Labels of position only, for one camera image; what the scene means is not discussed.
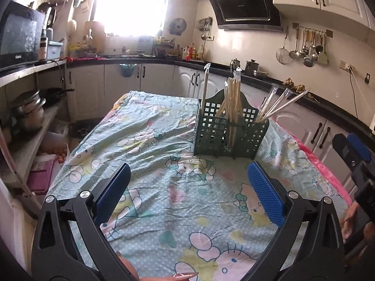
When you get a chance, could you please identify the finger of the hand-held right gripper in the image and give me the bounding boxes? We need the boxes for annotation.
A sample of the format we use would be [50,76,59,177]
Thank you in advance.
[347,133,373,163]
[332,134,357,167]

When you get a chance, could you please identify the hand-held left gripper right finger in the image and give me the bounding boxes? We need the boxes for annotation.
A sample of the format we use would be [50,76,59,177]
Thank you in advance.
[247,161,346,281]

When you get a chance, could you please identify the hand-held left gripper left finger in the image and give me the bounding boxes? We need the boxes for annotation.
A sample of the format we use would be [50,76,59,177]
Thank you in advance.
[31,163,132,281]

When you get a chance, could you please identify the green plastic utensil basket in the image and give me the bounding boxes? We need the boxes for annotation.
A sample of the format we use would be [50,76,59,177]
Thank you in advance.
[193,89,270,160]

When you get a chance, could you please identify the bamboo chopsticks group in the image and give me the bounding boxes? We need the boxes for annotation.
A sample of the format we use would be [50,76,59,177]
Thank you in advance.
[200,63,310,154]

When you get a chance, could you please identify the person's right hand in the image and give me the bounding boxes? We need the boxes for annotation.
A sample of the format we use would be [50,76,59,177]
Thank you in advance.
[341,202,360,240]

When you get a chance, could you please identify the person's left hand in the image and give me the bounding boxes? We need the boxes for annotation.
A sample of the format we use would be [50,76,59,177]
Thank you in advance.
[116,251,200,281]

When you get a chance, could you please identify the black kitchen countertop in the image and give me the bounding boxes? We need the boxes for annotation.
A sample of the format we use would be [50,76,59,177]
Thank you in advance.
[67,55,375,141]

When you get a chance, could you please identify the cartoon printed tablecloth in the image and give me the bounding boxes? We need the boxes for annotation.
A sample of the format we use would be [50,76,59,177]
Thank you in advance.
[47,90,352,281]

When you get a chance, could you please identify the orange round produce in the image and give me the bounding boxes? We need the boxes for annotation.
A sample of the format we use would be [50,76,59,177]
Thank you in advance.
[44,148,68,164]

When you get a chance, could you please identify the pink box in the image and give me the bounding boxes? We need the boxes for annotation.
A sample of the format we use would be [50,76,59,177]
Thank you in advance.
[28,158,62,195]

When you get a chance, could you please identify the ginger roots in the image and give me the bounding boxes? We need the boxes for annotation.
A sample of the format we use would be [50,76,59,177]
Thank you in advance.
[283,78,318,101]

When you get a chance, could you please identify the pale green spatula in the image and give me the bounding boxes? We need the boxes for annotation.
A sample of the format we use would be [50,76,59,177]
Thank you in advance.
[318,33,329,65]

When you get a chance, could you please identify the dark steel ladle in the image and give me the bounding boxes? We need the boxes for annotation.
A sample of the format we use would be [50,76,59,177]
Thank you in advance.
[303,31,318,68]

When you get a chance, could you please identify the white lower cabinets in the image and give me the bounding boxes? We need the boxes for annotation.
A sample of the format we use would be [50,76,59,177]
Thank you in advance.
[66,63,375,194]

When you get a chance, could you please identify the black frying pan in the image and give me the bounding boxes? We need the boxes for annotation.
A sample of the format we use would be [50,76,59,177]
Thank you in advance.
[39,87,75,106]

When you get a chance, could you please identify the stacked steel pots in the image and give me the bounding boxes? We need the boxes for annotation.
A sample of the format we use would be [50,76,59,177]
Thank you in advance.
[9,89,47,131]

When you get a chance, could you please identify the blue hanging bin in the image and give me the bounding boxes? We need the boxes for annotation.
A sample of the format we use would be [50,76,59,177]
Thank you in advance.
[120,63,137,77]

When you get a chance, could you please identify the red cloth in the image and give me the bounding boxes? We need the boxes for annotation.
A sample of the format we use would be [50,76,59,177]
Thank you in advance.
[67,56,104,63]

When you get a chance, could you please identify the metal shelf rack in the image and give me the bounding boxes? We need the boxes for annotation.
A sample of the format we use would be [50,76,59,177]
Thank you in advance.
[0,59,69,208]

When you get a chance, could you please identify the dark spice rack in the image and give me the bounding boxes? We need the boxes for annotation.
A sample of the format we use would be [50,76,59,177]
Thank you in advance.
[154,37,182,57]

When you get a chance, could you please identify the blue plastic container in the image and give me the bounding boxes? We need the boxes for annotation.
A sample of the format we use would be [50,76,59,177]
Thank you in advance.
[47,41,63,60]

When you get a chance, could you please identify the dark bottle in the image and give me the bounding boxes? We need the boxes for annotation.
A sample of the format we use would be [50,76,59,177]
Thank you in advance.
[39,29,48,62]

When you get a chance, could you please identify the black range hood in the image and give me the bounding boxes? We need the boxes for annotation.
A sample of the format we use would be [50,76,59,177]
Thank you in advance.
[204,0,284,33]

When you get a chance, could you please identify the small hanging utensil rack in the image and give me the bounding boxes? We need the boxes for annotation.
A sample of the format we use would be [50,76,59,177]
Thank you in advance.
[198,16,213,40]

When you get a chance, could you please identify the old black television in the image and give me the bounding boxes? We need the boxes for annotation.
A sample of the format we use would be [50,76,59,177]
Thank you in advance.
[0,0,46,68]

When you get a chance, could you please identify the kitchen window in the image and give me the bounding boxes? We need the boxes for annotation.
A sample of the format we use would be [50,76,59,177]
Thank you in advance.
[91,0,172,37]

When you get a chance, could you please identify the power cable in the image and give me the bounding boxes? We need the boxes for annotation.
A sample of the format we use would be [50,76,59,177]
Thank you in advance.
[349,67,375,129]

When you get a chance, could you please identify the white wall socket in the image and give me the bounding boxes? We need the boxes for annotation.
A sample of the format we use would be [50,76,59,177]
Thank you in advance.
[339,60,356,73]

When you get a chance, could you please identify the steel spoon wooden handle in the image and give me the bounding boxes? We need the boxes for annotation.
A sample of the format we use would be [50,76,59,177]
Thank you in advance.
[299,29,309,57]

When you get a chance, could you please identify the wire mesh strainer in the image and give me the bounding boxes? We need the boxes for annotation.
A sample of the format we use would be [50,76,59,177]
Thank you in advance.
[276,27,293,65]

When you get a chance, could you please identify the round grey wall fan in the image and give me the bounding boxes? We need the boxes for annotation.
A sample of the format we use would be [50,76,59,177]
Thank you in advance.
[169,18,187,35]

